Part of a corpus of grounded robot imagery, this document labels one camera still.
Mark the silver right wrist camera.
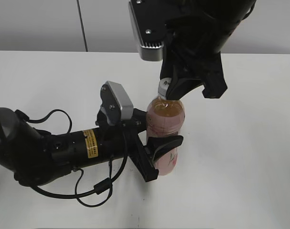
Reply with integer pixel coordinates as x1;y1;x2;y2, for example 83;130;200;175
128;0;166;62

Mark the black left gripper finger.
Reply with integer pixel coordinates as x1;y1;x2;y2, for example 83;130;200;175
133;108;147;126
147;135;183;162

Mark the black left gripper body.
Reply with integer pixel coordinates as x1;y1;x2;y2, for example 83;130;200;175
95;111;159;182

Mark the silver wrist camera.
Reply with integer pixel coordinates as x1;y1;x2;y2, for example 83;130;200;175
128;0;166;62
100;81;134;126

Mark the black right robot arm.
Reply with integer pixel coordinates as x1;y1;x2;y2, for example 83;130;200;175
160;0;256;100

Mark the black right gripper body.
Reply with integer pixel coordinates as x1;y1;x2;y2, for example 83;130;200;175
163;38;227;98

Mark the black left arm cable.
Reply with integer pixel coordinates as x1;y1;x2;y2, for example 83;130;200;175
15;109;129;208

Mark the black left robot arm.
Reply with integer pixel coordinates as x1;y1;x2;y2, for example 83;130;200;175
0;107;183;186

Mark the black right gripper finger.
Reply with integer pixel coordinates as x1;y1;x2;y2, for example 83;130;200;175
166;65;203;100
160;59;173;79

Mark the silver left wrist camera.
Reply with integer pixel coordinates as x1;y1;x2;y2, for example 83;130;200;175
100;81;134;126

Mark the white bottle cap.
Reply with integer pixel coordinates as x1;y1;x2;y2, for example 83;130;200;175
157;78;172;100

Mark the pink label tea bottle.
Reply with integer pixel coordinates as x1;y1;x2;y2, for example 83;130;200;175
146;96;185;176

